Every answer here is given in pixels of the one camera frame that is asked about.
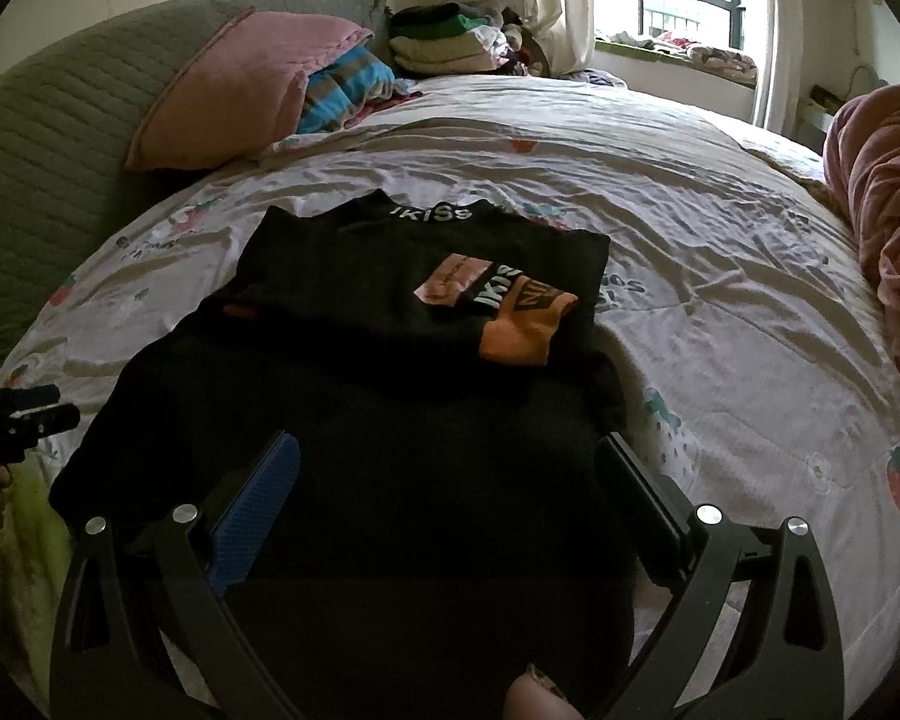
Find stack of folded clothes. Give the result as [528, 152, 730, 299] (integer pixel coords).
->
[386, 4, 530, 80]

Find pink pillow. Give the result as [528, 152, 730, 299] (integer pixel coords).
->
[125, 11, 376, 172]

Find printed white bed sheet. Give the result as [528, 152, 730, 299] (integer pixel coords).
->
[0, 75, 900, 691]

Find blue striped cloth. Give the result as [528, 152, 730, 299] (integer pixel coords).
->
[300, 45, 398, 136]

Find white shelf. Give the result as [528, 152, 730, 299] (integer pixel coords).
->
[799, 82, 842, 155]

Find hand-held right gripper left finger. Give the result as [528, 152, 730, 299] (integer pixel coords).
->
[49, 429, 305, 720]

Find pink blanket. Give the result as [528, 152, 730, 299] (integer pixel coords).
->
[823, 82, 900, 391]

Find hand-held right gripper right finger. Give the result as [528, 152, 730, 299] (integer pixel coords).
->
[594, 431, 845, 720]

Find cream curtain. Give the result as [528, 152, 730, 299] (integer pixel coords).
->
[750, 0, 800, 136]
[514, 0, 597, 80]

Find clothes on window sill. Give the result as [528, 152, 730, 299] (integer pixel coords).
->
[596, 28, 758, 87]

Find purple cloth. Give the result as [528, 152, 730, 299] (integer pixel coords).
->
[570, 67, 629, 89]

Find yellow-green blanket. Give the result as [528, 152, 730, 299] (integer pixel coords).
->
[0, 457, 72, 698]

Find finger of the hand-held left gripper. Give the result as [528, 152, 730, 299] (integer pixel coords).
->
[7, 403, 81, 437]
[0, 384, 62, 412]

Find person's right hand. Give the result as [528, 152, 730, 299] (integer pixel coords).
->
[504, 664, 582, 720]

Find green quilted headboard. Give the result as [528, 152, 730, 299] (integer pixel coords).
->
[0, 0, 391, 391]

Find black sweater with orange cuffs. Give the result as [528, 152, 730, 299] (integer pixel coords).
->
[49, 191, 638, 720]

